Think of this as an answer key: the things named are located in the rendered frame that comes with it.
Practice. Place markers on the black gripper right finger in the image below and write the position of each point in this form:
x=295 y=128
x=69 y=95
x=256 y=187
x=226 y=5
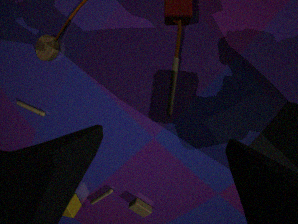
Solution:
x=268 y=191

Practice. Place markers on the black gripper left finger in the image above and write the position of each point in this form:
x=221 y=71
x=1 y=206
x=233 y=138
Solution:
x=37 y=183

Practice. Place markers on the round brown wooden button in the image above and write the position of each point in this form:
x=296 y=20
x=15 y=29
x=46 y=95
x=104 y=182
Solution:
x=47 y=48

